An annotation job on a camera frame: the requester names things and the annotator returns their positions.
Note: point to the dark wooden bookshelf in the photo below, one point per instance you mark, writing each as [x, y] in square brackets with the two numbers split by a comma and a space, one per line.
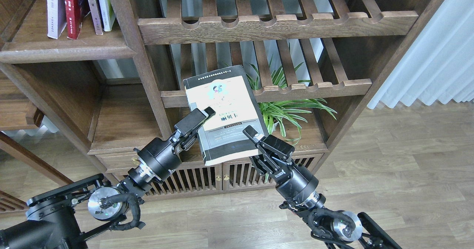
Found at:
[110, 93]

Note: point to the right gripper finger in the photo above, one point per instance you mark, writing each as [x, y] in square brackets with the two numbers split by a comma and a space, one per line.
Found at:
[252, 134]

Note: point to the yellow and black thick book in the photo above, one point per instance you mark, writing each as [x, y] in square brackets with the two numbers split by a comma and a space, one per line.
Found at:
[227, 91]

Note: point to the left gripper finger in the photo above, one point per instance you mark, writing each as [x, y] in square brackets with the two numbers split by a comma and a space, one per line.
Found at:
[209, 112]

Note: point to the white pleated curtain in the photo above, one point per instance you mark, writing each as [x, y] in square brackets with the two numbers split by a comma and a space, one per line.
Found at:
[439, 66]

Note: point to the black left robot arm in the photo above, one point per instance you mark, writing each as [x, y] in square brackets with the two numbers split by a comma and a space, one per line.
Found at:
[51, 222]

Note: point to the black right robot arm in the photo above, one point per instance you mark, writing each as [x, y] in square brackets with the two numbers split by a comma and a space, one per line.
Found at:
[337, 229]

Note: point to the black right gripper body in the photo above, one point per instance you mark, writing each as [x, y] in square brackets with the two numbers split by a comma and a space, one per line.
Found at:
[295, 183]

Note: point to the red rescue guide book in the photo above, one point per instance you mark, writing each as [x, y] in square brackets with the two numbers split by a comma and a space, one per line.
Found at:
[76, 10]

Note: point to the green spider plant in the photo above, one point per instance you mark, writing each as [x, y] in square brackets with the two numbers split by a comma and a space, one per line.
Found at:
[275, 112]

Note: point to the white green upright book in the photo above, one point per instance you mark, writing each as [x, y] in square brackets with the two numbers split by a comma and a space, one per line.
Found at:
[108, 15]

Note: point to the pale lilac white book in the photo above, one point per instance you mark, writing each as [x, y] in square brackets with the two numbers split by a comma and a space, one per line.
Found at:
[56, 18]

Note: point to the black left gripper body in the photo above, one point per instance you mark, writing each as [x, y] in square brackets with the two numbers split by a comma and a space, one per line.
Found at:
[159, 158]

